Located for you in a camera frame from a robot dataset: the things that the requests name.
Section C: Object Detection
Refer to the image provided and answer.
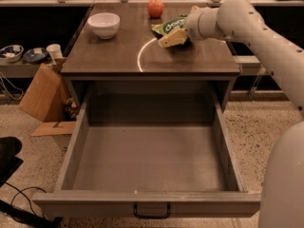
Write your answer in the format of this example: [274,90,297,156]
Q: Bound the dark blue bowl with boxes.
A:
[23,47,48,64]

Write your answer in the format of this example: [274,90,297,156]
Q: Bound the green rice chip bag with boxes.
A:
[151,15,187,35]

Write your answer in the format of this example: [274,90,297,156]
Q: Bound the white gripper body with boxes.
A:
[184,8,223,41]

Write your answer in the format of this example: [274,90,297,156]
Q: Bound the red apple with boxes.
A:
[147,0,164,18]

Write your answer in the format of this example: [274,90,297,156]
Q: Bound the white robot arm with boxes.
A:
[159,0,304,228]

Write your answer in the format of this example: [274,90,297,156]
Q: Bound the open grey top drawer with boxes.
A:
[33,93,260,218]

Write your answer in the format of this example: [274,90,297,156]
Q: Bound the grey low shelf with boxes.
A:
[0,58,67,79]

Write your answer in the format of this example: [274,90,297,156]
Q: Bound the white cup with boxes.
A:
[47,44,63,60]

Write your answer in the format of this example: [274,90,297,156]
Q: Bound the black chair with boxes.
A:
[0,137,23,187]

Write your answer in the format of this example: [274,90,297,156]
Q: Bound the blue patterned bowl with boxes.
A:
[0,45,24,63]

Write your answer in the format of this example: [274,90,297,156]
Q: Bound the white bowl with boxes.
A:
[87,12,121,39]

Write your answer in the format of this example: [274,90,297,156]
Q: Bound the black cable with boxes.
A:
[0,180,48,220]

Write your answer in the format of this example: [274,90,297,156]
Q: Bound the black drawer handle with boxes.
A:
[133,203,171,219]

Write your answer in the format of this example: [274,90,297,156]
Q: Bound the brown cardboard box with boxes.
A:
[18,64,75,137]

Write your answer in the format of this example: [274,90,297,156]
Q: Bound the grey cabinet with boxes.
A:
[61,2,241,112]

